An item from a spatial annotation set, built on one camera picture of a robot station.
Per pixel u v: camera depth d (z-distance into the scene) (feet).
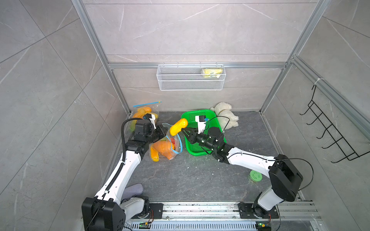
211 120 2.21
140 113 3.72
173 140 2.80
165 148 2.71
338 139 2.05
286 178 1.44
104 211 1.29
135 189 2.56
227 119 3.33
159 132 2.24
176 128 2.41
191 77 3.27
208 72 2.80
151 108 3.87
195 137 2.21
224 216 2.40
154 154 2.93
